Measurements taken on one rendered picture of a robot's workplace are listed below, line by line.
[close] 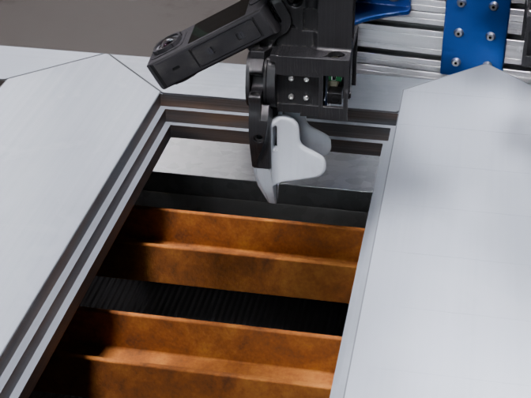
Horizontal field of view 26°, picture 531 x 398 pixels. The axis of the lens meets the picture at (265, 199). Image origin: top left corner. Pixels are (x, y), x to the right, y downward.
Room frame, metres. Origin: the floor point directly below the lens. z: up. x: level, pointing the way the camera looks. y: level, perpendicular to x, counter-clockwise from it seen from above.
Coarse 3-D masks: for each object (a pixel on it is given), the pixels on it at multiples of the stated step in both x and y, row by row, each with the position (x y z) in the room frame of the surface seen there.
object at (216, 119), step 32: (160, 96) 1.15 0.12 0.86; (192, 96) 1.15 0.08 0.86; (160, 128) 1.13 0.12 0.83; (192, 128) 1.13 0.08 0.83; (224, 128) 1.13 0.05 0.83; (320, 128) 1.11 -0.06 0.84; (352, 128) 1.11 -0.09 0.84; (384, 128) 1.10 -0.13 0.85; (128, 160) 1.03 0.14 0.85; (384, 160) 1.03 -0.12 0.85; (128, 192) 0.99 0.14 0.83; (96, 224) 0.91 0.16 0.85; (64, 256) 0.84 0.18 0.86; (96, 256) 0.88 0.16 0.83; (64, 288) 0.81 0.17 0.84; (352, 288) 0.83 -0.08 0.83; (32, 320) 0.76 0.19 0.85; (64, 320) 0.79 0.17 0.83; (352, 320) 0.76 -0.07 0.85; (32, 352) 0.73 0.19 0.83; (0, 384) 0.68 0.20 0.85; (32, 384) 0.71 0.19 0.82
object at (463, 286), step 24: (384, 264) 0.82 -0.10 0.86; (408, 264) 0.82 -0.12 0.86; (432, 264) 0.82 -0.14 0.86; (456, 264) 0.82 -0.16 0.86; (480, 264) 0.82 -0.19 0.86; (504, 264) 0.82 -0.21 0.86; (384, 288) 0.78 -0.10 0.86; (408, 288) 0.78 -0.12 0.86; (432, 288) 0.78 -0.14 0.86; (456, 288) 0.78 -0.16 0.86; (480, 288) 0.78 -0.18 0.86; (504, 288) 0.78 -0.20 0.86; (528, 288) 0.78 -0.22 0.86; (456, 312) 0.75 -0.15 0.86; (480, 312) 0.75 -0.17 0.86; (504, 312) 0.75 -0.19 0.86; (528, 312) 0.75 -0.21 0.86
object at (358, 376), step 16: (352, 368) 0.68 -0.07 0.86; (368, 368) 0.68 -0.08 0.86; (352, 384) 0.66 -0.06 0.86; (368, 384) 0.66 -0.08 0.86; (384, 384) 0.66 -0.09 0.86; (400, 384) 0.66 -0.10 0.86; (416, 384) 0.66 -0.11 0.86; (432, 384) 0.66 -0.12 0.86; (448, 384) 0.66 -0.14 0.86; (464, 384) 0.66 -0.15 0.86; (480, 384) 0.66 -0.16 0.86; (496, 384) 0.66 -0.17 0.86; (512, 384) 0.66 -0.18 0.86
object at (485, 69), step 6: (480, 66) 1.22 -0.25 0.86; (486, 66) 1.22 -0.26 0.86; (492, 66) 1.22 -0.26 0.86; (462, 72) 1.21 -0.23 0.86; (468, 72) 1.21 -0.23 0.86; (474, 72) 1.21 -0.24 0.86; (480, 72) 1.21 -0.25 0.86; (486, 72) 1.21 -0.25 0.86; (492, 72) 1.21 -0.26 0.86; (498, 72) 1.21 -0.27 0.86; (504, 72) 1.21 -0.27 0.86
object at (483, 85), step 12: (420, 84) 1.17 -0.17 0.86; (432, 84) 1.17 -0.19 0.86; (444, 84) 1.17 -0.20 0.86; (456, 84) 1.17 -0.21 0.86; (468, 84) 1.17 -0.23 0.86; (480, 84) 1.17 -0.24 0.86; (492, 84) 1.17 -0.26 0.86; (504, 84) 1.17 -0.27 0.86; (516, 84) 1.17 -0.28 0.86; (528, 84) 1.17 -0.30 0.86; (480, 96) 1.14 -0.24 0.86; (492, 96) 1.14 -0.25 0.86; (504, 96) 1.14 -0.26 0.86; (516, 96) 1.14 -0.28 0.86; (528, 96) 1.14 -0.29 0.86
